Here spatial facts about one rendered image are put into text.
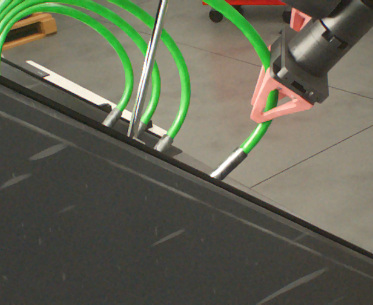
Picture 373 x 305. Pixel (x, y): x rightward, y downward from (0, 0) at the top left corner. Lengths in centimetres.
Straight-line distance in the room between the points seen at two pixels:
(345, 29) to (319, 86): 7
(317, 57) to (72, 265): 41
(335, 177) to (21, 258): 275
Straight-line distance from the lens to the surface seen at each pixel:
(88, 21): 122
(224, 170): 97
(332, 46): 89
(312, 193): 318
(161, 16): 63
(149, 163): 62
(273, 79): 90
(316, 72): 90
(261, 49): 92
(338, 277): 82
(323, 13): 85
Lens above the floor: 158
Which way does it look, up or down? 26 degrees down
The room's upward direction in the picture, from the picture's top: 9 degrees counter-clockwise
